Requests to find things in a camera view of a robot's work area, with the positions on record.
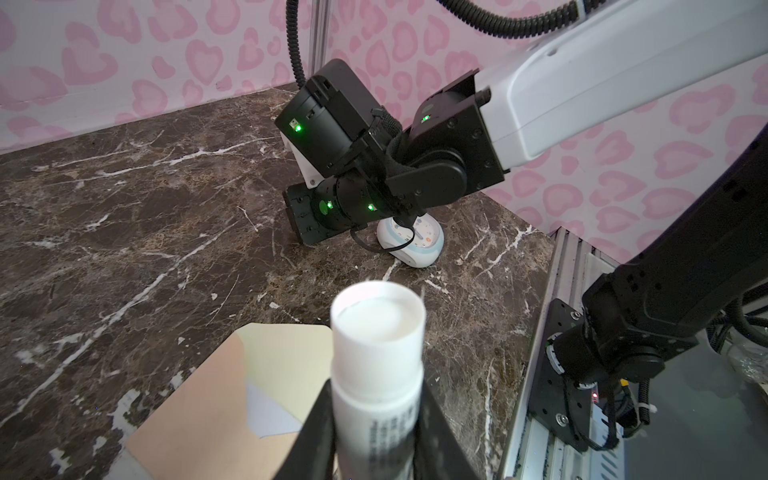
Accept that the white glue stick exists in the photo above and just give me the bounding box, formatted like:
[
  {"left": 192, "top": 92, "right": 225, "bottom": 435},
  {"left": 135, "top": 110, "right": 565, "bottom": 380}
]
[{"left": 330, "top": 281, "right": 426, "bottom": 479}]

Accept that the white letter paper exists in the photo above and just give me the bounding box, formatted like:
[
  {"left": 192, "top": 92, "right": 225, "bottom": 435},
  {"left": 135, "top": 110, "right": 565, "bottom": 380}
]
[{"left": 246, "top": 381, "right": 302, "bottom": 438}]

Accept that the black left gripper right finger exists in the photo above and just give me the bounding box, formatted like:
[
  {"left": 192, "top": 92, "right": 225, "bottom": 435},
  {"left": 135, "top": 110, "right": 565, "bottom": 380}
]
[{"left": 413, "top": 381, "right": 478, "bottom": 480}]

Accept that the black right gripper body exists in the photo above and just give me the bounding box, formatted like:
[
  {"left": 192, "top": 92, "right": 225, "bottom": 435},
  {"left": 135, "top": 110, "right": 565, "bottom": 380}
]
[{"left": 283, "top": 176, "right": 394, "bottom": 245}]

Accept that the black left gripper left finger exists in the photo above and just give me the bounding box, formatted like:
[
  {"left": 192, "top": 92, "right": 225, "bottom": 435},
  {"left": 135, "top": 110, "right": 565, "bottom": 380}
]
[{"left": 287, "top": 380, "right": 336, "bottom": 479}]

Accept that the peach pink envelope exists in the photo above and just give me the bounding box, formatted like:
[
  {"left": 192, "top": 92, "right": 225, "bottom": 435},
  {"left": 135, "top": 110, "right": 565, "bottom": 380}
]
[{"left": 110, "top": 323, "right": 333, "bottom": 479}]

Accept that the white round clock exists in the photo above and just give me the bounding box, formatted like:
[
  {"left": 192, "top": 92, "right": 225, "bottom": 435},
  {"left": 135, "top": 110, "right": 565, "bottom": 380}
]
[{"left": 376, "top": 214, "right": 445, "bottom": 269}]

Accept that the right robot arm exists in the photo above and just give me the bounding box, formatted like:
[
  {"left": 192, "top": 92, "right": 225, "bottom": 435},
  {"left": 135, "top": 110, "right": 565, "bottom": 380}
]
[{"left": 276, "top": 1, "right": 767, "bottom": 451}]

